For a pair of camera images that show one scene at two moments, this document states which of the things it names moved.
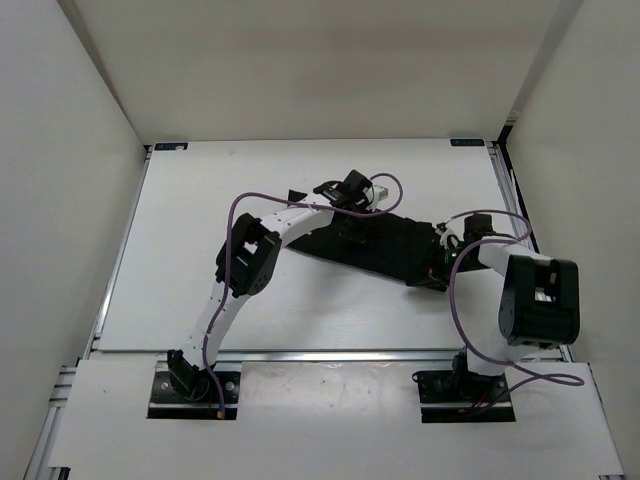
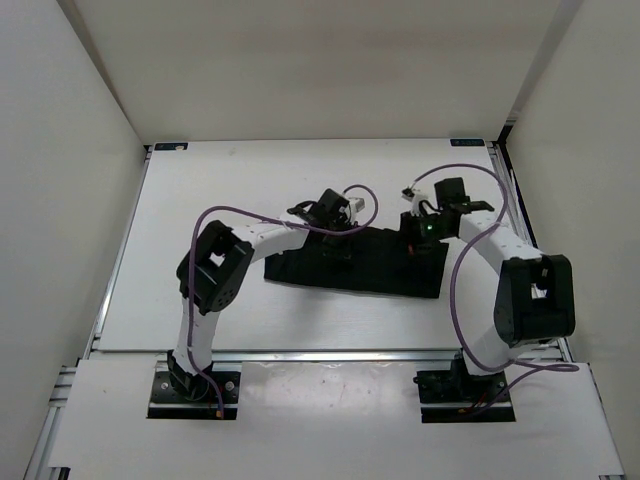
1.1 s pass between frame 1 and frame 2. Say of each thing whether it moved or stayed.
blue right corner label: stayed
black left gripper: moved
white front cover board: stayed
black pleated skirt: moved
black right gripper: moved
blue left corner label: stayed
